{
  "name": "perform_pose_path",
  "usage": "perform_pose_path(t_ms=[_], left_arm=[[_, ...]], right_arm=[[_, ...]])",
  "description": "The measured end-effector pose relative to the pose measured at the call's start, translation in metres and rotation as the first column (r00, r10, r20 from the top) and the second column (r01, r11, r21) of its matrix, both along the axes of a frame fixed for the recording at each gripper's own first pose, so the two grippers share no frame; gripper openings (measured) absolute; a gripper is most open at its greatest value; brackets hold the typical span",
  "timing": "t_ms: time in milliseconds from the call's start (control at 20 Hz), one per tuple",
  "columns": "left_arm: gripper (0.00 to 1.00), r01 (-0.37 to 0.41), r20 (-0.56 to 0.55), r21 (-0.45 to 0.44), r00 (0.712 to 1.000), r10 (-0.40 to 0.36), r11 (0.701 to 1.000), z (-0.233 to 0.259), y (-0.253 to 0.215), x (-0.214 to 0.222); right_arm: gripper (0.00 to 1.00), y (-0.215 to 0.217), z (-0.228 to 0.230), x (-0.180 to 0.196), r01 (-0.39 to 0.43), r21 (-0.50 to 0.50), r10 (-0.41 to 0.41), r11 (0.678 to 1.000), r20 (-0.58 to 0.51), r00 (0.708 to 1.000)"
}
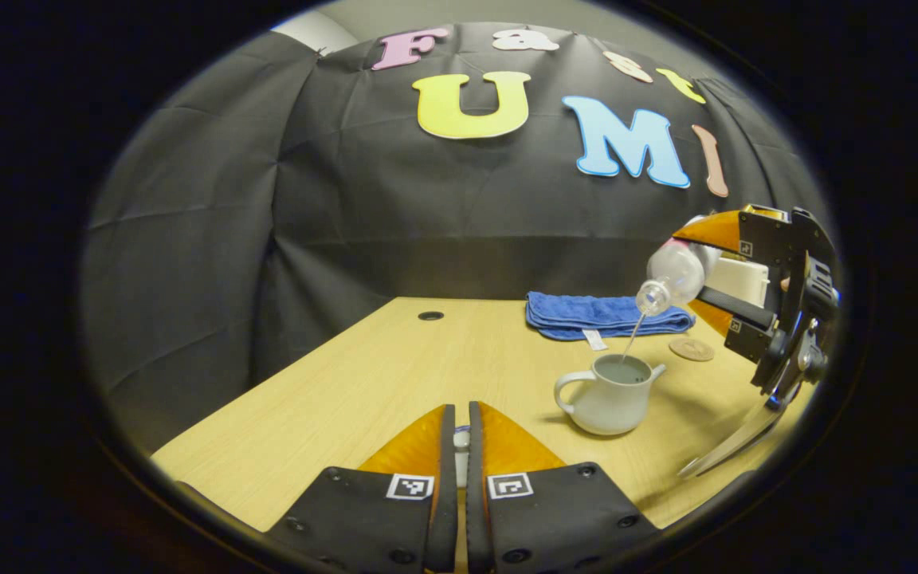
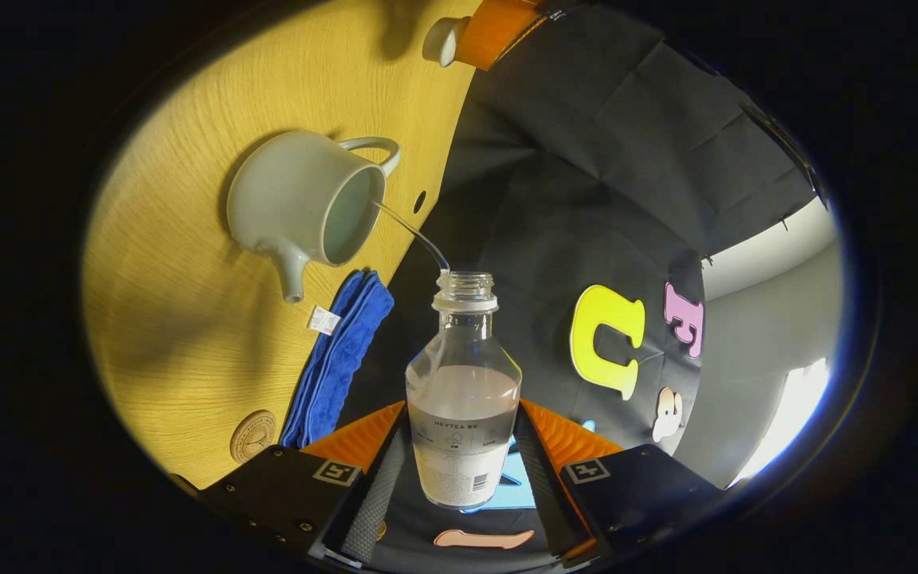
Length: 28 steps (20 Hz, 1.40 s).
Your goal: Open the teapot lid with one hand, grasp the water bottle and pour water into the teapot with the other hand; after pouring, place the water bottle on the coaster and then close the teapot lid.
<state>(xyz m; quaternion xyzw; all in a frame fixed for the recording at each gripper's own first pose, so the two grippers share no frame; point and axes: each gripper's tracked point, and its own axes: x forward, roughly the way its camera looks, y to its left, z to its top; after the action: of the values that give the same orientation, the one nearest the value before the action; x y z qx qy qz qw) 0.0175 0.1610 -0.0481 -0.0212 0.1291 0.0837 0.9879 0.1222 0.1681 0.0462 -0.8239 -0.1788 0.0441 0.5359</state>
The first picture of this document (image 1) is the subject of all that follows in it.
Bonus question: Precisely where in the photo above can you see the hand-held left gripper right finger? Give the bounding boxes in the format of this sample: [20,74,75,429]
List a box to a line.
[467,401,661,574]

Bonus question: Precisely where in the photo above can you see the cream white toaster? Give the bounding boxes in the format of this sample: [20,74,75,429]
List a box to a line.
[702,257,771,308]

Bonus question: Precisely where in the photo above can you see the white teacup lid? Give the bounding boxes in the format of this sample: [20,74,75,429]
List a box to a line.
[453,429,473,489]

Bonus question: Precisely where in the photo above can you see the round brown coaster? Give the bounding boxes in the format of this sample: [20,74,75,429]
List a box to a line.
[669,337,716,363]

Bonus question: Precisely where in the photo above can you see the clear plastic water bottle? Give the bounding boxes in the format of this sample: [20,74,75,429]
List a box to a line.
[636,238,723,316]

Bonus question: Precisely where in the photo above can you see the folded blue towel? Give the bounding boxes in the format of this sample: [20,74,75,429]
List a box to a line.
[526,291,696,352]

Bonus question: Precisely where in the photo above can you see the black backdrop cloth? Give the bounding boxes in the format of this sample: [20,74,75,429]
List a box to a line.
[80,22,834,455]

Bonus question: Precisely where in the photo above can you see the white ceramic teacup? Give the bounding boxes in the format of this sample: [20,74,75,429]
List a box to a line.
[553,353,667,436]

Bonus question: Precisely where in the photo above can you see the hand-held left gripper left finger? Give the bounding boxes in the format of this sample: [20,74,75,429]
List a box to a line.
[268,404,457,574]

